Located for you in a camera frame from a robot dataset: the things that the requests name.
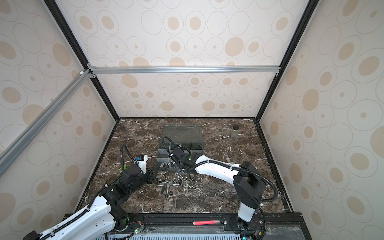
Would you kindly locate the horizontal aluminium frame bar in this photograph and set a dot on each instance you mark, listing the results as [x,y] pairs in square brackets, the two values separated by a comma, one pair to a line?
[185,70]

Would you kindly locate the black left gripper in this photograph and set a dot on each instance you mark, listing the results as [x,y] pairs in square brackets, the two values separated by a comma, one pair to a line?
[150,176]

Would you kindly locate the red marker pen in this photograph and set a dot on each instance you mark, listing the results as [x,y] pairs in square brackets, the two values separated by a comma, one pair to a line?
[203,223]

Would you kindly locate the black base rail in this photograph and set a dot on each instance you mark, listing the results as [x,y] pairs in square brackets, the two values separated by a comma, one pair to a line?
[269,226]

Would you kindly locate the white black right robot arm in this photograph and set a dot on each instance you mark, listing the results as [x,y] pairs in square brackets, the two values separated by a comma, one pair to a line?
[251,187]

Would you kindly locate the diagonal aluminium frame bar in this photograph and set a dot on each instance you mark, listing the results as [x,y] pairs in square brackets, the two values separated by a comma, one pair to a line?
[25,138]

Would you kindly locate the clear grey compartment organizer box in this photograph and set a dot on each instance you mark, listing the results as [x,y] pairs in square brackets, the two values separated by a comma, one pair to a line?
[188,136]

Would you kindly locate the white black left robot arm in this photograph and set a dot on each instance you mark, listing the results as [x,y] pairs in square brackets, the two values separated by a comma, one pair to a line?
[104,212]

